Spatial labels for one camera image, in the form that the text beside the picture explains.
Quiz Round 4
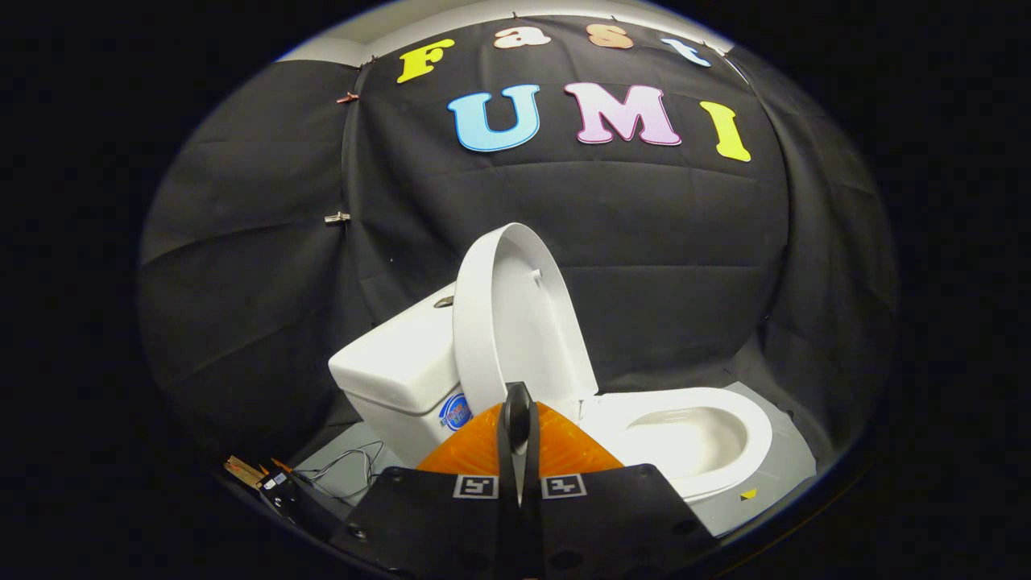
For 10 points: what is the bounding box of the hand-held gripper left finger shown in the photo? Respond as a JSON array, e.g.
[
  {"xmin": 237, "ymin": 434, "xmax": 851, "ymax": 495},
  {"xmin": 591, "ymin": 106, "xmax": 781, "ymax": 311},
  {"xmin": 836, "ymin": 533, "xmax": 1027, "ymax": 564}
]
[{"xmin": 329, "ymin": 383, "xmax": 520, "ymax": 580}]

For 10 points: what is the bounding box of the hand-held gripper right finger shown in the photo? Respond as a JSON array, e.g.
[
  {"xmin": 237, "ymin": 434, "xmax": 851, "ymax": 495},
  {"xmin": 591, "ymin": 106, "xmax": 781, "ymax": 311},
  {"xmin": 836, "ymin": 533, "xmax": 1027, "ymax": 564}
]
[{"xmin": 520, "ymin": 385, "xmax": 719, "ymax": 580}]

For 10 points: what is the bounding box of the black round lid handle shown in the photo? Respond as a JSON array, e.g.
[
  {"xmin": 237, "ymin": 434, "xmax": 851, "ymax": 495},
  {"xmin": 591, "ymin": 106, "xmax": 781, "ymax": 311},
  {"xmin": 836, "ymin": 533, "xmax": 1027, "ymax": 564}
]
[{"xmin": 506, "ymin": 383, "xmax": 532, "ymax": 452}]

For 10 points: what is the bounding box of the white toilet lid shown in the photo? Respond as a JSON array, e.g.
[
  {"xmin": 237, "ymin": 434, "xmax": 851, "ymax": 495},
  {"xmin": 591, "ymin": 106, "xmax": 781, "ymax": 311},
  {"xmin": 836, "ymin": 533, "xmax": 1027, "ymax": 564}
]
[{"xmin": 453, "ymin": 222, "xmax": 599, "ymax": 416}]

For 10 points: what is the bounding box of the white ceramic toilet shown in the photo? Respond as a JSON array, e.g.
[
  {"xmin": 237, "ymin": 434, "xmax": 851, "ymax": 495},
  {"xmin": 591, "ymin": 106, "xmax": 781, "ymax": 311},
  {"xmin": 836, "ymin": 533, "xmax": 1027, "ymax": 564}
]
[{"xmin": 329, "ymin": 282, "xmax": 776, "ymax": 507}]

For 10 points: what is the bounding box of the white toilet seat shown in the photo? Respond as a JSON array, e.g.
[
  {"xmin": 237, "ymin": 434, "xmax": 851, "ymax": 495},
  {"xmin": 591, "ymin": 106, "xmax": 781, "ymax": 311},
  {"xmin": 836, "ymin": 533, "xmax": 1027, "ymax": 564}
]
[{"xmin": 578, "ymin": 387, "xmax": 774, "ymax": 500}]

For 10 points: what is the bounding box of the black device box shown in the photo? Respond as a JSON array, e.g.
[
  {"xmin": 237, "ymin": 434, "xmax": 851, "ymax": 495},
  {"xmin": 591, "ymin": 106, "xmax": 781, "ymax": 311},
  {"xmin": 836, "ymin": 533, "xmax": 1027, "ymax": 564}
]
[{"xmin": 256, "ymin": 470, "xmax": 343, "ymax": 539}]

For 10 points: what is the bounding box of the black backdrop cloth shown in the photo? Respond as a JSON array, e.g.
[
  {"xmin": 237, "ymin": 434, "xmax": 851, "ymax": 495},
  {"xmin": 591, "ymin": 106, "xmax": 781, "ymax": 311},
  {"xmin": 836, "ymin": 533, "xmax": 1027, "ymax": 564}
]
[{"xmin": 135, "ymin": 14, "xmax": 901, "ymax": 484}]

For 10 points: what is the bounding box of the thin black cable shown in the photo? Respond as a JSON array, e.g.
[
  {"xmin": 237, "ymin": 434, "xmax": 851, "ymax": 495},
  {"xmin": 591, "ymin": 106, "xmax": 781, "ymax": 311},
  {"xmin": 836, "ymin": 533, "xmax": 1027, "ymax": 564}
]
[{"xmin": 302, "ymin": 440, "xmax": 386, "ymax": 496}]

